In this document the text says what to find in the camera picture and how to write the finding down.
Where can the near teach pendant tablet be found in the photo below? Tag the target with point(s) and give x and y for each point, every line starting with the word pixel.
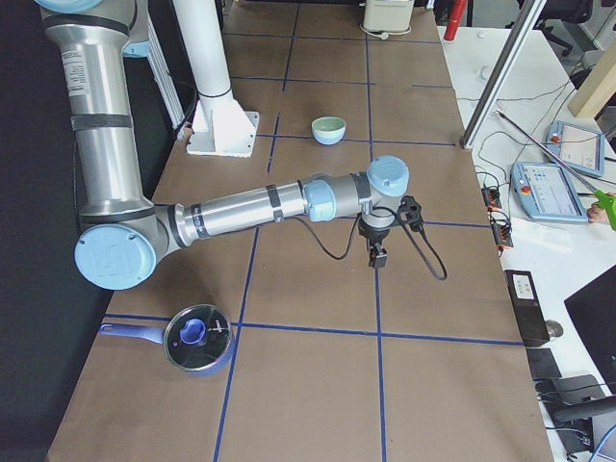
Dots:
pixel 545 193

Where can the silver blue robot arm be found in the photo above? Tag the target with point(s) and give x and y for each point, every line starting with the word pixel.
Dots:
pixel 126 235

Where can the black box with white label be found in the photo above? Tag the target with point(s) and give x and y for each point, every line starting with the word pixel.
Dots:
pixel 526 307

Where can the teach pendant tablet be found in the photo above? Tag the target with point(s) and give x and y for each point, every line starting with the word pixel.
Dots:
pixel 545 193
pixel 581 148

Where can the person's hand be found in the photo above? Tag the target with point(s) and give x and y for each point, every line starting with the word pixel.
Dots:
pixel 596 214

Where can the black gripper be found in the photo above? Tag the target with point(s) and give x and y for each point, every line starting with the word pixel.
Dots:
pixel 374 233

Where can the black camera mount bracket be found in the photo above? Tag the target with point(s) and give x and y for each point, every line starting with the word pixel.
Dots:
pixel 410 213

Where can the far teach pendant tablet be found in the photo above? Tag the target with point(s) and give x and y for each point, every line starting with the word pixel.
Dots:
pixel 581 148

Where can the aluminium profile post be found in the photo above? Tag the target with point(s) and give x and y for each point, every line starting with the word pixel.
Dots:
pixel 513 46

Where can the cream white appliance box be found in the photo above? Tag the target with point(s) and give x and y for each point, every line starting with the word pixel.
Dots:
pixel 388 16

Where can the green bowl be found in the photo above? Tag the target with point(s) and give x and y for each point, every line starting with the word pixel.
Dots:
pixel 328 122

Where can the black power strip with cables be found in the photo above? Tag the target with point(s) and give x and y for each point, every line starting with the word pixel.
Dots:
pixel 499 221

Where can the blue saucepan with glass lid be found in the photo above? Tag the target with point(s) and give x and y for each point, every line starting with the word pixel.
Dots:
pixel 198 340

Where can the red cylinder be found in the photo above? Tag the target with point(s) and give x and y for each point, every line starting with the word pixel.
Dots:
pixel 458 8

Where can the blue bowl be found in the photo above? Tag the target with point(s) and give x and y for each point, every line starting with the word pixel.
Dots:
pixel 328 137

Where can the wooden board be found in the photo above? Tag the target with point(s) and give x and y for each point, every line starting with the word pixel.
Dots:
pixel 597 89

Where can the black monitor corner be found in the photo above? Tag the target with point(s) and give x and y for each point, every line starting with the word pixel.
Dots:
pixel 592 312

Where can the white pedestal column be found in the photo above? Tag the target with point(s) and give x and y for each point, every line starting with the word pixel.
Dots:
pixel 221 127

